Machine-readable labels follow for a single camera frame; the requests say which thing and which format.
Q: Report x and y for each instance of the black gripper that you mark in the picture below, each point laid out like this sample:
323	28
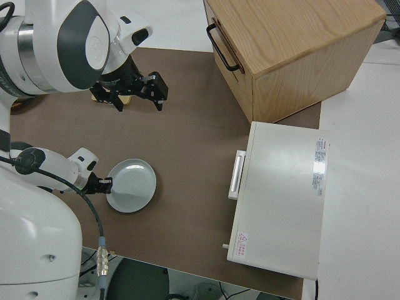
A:
125	81
92	184

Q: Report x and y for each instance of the brown table mat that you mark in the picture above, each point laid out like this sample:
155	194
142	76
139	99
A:
187	140

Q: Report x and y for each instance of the small wooden block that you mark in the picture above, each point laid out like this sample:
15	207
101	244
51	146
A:
126	100

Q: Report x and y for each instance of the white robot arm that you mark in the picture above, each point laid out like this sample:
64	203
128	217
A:
47	31
53	165

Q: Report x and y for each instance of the white toaster oven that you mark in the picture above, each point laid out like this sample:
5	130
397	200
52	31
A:
281	203

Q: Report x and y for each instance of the gray ceramic plate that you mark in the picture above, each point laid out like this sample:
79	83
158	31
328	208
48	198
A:
134	187

